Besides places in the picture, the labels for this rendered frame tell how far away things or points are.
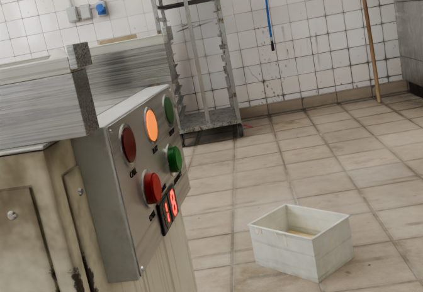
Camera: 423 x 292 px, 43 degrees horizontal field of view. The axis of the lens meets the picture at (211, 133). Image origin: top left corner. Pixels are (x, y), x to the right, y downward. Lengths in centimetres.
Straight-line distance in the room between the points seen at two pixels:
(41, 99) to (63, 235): 11
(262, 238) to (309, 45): 296
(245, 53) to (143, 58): 402
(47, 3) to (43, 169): 455
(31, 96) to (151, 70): 29
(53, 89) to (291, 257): 157
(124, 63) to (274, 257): 138
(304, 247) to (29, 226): 148
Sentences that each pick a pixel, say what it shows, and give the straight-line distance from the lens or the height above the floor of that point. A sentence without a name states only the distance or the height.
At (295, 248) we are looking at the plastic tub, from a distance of 189.
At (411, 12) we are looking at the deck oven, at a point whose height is 67.
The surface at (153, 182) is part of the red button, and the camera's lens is 52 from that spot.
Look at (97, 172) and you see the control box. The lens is 46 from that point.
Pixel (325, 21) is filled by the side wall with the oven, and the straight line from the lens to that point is 474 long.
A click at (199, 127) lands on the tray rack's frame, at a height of 14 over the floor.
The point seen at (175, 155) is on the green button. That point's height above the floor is 77.
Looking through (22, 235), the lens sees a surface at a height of 77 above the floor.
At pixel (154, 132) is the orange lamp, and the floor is 80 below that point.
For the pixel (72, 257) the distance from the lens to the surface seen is 44.
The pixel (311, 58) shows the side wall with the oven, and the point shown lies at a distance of 474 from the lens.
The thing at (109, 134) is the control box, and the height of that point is 83.
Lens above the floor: 91
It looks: 12 degrees down
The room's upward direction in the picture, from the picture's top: 11 degrees counter-clockwise
